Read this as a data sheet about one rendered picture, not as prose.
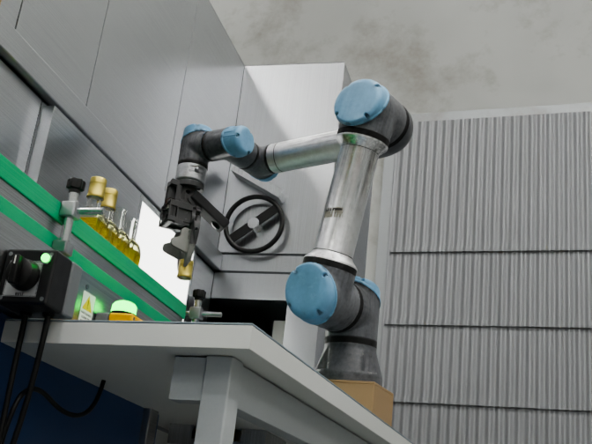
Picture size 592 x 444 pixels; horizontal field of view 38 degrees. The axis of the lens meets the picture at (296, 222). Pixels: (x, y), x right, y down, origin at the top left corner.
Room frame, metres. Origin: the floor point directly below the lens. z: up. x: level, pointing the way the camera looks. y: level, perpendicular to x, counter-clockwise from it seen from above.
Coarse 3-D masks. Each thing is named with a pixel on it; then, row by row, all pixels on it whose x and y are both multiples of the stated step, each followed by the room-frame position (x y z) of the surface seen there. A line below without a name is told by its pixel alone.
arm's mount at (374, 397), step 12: (336, 384) 1.81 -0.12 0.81; (348, 384) 1.80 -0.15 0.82; (360, 384) 1.79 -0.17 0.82; (372, 384) 1.78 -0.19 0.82; (360, 396) 1.79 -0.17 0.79; (372, 396) 1.78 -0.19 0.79; (384, 396) 1.86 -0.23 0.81; (372, 408) 1.78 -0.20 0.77; (384, 408) 1.87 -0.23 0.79; (384, 420) 1.88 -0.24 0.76
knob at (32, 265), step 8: (16, 256) 1.14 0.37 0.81; (16, 264) 1.14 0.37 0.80; (24, 264) 1.15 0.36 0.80; (32, 264) 1.15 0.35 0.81; (8, 272) 1.15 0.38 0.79; (16, 272) 1.14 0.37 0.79; (24, 272) 1.15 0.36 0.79; (32, 272) 1.15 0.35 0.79; (40, 272) 1.16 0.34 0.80; (8, 280) 1.14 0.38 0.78; (16, 280) 1.14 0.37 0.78; (24, 280) 1.15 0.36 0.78; (32, 280) 1.16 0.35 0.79; (16, 288) 1.17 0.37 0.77; (24, 288) 1.16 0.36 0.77
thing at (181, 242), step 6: (186, 228) 1.95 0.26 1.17; (180, 234) 1.95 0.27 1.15; (186, 234) 1.95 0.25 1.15; (174, 240) 1.94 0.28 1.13; (180, 240) 1.94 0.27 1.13; (186, 240) 1.95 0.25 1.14; (174, 246) 1.94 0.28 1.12; (180, 246) 1.94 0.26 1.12; (186, 246) 1.95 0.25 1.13; (192, 246) 1.95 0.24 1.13; (186, 252) 1.95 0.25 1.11; (192, 252) 1.95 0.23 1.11; (186, 258) 1.95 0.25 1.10; (186, 264) 1.96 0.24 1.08
